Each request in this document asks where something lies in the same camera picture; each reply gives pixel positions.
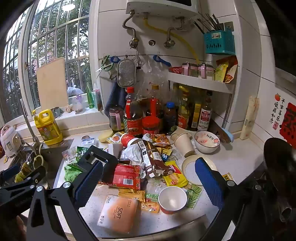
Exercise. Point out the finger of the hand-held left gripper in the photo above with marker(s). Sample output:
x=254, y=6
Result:
x=20, y=187
x=105, y=160

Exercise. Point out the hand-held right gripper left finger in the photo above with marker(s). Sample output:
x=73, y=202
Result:
x=89, y=183

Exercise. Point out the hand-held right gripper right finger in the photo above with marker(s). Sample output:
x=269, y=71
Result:
x=208, y=183

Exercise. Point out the white sponge block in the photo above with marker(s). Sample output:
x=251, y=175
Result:
x=115, y=150

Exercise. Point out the green striped wrapper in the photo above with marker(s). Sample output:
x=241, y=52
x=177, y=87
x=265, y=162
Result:
x=194, y=195

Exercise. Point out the white round plate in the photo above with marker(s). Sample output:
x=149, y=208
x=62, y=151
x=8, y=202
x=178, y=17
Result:
x=190, y=171

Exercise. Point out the small yellow black sachet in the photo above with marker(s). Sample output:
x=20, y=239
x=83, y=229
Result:
x=228, y=177

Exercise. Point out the yellow round sponge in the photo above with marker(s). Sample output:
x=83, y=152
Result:
x=106, y=136

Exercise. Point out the yellow orange biscuit packet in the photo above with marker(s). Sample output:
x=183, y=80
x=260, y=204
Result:
x=116, y=138

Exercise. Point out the labelled clear plastic box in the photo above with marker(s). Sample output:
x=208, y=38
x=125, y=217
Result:
x=88, y=141

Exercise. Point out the green white snack packet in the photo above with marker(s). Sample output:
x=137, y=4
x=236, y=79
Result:
x=81, y=151

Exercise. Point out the red barcode food packet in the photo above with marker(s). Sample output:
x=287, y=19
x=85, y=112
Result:
x=126, y=176

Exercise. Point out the stainless steel sink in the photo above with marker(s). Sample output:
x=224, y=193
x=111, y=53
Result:
x=20, y=160

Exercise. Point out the red paper cup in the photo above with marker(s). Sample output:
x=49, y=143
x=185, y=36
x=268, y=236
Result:
x=172, y=199
x=127, y=140

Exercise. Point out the yellow red snack packet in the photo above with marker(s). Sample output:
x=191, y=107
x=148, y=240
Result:
x=175, y=177

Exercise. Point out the clear plastic container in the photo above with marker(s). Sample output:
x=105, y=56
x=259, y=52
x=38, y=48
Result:
x=69, y=156

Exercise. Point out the white printed ceramic bowl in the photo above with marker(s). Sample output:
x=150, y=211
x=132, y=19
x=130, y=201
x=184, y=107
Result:
x=207, y=143

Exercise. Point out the orange tissue pack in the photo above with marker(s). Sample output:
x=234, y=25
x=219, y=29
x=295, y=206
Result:
x=118, y=214

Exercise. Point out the glass jar pink lid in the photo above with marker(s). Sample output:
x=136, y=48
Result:
x=116, y=118

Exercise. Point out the small orange sachet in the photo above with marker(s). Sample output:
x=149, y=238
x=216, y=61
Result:
x=131, y=194
x=150, y=205

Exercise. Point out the beige paper cup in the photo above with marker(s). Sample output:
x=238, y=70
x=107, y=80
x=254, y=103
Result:
x=179, y=132
x=185, y=144

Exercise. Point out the brown snack wrapper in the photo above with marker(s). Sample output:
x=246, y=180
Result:
x=152, y=160

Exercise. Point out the white rice cooker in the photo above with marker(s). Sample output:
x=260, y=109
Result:
x=9, y=141

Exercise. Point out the soy sauce bottle red cap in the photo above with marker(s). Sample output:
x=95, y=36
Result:
x=132, y=115

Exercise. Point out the orange crumpled snack packet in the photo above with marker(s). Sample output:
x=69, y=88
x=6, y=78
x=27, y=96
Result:
x=158, y=140

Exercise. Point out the red lid sauce jar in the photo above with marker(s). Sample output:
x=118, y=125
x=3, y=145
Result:
x=150, y=125

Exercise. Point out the metal sink faucet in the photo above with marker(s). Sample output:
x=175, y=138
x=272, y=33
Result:
x=29, y=125

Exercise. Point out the green plastic bottle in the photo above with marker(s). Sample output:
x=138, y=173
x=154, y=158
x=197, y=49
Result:
x=90, y=97

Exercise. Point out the yellow detergent jug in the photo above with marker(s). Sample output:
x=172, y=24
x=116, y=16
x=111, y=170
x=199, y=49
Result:
x=47, y=127

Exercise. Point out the white label vinegar bottle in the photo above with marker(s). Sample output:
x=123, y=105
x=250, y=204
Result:
x=205, y=115

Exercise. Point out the yellow label bottle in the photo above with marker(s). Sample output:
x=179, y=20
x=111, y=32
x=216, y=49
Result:
x=196, y=111

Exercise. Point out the black pan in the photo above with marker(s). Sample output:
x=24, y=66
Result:
x=279, y=162

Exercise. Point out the blue cap dark bottle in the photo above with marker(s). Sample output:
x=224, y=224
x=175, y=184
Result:
x=170, y=118

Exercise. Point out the white plastic bag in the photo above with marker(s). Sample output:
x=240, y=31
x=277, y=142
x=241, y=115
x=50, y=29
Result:
x=74, y=90

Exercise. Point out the yellow cap oil bottle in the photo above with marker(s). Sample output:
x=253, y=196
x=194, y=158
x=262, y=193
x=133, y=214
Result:
x=183, y=109

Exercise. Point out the silver scrub pad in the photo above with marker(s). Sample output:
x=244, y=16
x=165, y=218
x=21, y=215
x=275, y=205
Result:
x=126, y=73

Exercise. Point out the wooden cutting board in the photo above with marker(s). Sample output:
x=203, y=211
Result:
x=52, y=83

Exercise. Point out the clear hanging plastic bags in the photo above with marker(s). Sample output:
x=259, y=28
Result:
x=153, y=78

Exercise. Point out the yellow seasoning packet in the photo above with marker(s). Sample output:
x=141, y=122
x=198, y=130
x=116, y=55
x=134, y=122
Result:
x=220, y=73

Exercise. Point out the spice jar pink lid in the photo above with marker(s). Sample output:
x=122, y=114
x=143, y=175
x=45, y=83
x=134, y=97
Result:
x=207, y=71
x=190, y=69

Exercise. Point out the blue peeler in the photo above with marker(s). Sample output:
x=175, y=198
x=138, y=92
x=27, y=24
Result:
x=161, y=61

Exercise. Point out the flat red packet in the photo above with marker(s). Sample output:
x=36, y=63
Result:
x=176, y=70

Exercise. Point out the orange red seasoning packet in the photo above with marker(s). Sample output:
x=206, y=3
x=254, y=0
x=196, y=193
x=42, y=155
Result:
x=231, y=69

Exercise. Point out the window with metal grille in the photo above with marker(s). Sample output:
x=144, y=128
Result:
x=46, y=39

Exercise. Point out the teal plastic utensil basket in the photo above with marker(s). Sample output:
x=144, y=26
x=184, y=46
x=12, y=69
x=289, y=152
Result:
x=219, y=42

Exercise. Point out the metal pipe with valve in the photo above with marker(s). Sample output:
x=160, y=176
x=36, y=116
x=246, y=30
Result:
x=170, y=34

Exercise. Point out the bundle of dark chopsticks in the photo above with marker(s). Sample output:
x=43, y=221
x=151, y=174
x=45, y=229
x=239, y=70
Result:
x=208, y=22

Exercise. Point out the white water heater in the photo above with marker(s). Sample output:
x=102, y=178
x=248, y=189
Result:
x=159, y=8

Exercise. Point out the white wall shelf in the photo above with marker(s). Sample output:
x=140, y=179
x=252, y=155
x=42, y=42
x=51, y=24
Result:
x=201, y=84

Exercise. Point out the red wall sticker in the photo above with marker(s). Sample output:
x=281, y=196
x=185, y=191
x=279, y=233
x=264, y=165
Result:
x=288, y=120

